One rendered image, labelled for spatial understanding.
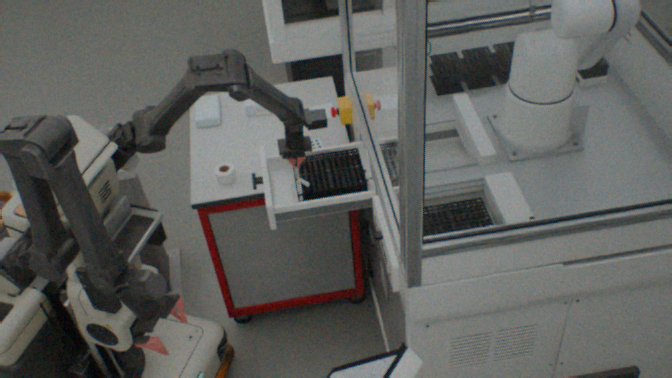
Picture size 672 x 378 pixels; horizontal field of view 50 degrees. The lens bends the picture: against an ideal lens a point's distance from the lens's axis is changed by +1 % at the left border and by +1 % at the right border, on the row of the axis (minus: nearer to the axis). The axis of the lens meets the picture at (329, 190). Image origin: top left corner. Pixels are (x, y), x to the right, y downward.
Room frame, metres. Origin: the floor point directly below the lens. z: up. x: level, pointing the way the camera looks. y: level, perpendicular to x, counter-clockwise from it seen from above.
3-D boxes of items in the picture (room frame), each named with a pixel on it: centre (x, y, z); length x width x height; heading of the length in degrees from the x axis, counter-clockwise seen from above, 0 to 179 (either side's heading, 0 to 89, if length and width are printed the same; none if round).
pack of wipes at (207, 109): (2.24, 0.43, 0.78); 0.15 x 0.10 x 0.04; 3
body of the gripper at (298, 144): (1.67, 0.09, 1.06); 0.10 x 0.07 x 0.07; 95
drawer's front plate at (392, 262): (1.38, -0.15, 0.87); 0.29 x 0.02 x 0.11; 4
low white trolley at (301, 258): (2.08, 0.21, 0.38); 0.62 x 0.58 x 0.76; 4
